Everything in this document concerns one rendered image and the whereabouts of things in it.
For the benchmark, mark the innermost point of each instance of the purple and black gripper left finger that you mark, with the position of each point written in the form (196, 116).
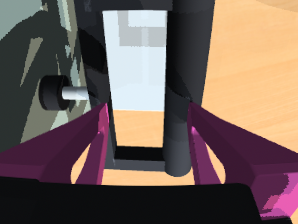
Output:
(51, 156)

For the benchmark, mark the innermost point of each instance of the light grey metal plate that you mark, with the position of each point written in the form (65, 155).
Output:
(136, 51)

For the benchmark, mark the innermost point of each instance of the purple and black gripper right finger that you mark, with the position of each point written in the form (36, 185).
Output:
(269, 169)

